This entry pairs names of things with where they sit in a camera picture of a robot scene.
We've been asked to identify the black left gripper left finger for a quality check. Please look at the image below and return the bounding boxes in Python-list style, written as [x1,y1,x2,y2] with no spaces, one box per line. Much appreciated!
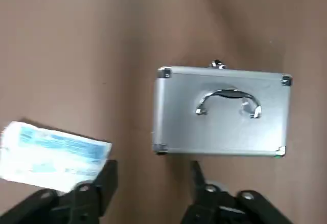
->
[0,159,119,224]

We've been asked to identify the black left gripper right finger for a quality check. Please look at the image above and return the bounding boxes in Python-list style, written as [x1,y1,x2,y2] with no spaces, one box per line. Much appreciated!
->
[181,160,295,224]

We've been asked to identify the silver aluminium first-aid case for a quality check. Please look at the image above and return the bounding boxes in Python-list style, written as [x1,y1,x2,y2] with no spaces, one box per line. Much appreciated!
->
[152,59,293,158]

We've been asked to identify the wide blue white pouch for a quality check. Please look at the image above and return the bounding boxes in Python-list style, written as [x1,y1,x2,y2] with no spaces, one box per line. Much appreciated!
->
[0,121,113,194]

